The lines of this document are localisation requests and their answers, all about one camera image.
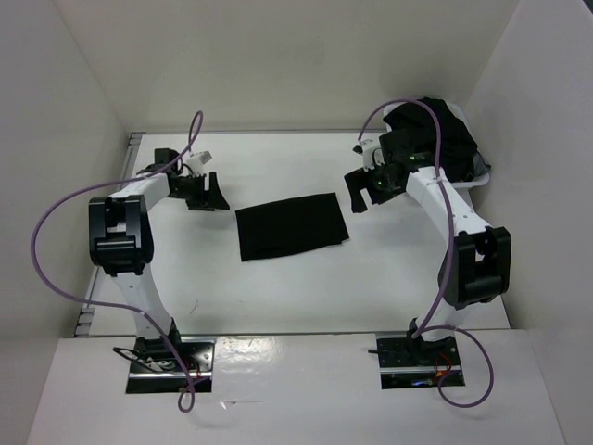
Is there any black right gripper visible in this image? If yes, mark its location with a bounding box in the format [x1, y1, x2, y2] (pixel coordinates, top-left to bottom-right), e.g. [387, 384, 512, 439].
[345, 159, 403, 213]

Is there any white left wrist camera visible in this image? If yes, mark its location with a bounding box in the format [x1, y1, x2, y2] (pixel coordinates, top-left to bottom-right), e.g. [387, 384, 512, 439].
[183, 151, 212, 177]

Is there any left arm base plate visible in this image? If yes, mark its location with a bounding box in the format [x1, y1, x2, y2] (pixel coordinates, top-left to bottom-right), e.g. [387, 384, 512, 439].
[112, 336, 215, 395]

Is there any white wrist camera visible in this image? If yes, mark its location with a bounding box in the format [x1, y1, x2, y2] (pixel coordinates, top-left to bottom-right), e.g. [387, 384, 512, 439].
[353, 139, 385, 172]
[183, 151, 212, 177]

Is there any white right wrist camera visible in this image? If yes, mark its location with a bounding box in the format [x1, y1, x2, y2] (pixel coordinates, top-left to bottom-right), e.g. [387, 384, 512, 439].
[353, 139, 385, 172]

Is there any black skirt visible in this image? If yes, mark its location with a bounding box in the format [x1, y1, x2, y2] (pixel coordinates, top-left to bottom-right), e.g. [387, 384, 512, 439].
[235, 192, 349, 261]

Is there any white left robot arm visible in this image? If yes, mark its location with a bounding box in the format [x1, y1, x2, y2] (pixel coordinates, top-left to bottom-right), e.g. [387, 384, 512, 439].
[89, 148, 230, 371]

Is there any pile of black skirts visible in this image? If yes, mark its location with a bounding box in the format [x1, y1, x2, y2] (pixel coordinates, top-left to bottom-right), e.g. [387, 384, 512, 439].
[383, 97, 479, 183]

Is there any grey cloth in basket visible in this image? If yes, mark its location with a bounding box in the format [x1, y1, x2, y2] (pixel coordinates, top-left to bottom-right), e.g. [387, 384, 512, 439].
[465, 151, 491, 182]

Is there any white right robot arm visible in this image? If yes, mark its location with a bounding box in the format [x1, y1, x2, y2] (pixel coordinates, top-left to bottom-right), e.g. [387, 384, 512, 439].
[345, 131, 511, 364]

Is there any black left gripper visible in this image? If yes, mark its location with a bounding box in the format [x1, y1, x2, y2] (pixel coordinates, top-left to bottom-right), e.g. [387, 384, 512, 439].
[170, 172, 230, 211]

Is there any white perforated plastic basket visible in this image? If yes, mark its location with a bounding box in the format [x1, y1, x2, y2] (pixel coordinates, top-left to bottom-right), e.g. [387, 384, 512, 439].
[382, 103, 493, 191]

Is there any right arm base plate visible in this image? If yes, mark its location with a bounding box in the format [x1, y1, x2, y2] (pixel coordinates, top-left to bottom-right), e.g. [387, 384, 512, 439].
[368, 336, 465, 389]

